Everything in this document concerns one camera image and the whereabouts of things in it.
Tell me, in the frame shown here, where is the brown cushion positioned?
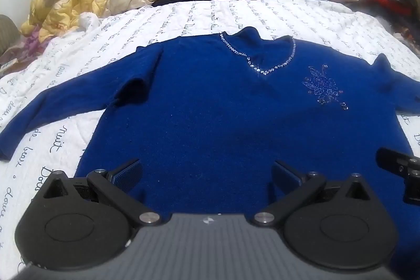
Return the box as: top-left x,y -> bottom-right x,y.
0,14 -> 21,56

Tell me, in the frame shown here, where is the white script-printed bed sheet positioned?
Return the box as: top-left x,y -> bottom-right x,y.
0,0 -> 420,280

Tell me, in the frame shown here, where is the purple floral cloth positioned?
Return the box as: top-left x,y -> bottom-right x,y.
0,26 -> 55,77

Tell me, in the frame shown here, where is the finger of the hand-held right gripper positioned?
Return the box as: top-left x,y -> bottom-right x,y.
376,147 -> 420,204

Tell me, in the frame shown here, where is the yellow quilt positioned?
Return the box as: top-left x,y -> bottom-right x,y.
21,0 -> 138,43

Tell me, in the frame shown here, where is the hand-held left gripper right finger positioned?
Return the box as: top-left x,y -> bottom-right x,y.
252,160 -> 378,228

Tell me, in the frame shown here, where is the blue beaded sweater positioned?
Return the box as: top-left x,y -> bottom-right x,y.
0,26 -> 420,271

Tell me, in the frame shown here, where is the heap of mixed clothes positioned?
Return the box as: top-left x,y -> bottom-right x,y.
302,0 -> 420,49

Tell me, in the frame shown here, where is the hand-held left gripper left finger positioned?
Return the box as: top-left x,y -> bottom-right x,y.
41,158 -> 162,227

